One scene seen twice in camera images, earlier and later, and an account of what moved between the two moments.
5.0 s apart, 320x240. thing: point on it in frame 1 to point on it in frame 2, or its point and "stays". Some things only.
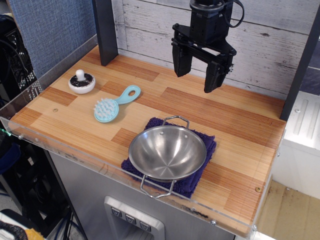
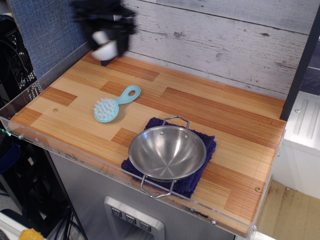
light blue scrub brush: [106, 110] stays
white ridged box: [302, 126] stays
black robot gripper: [207, 38] to [93, 15]
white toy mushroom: [81, 83] to [107, 50]
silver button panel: [124, 222] stays
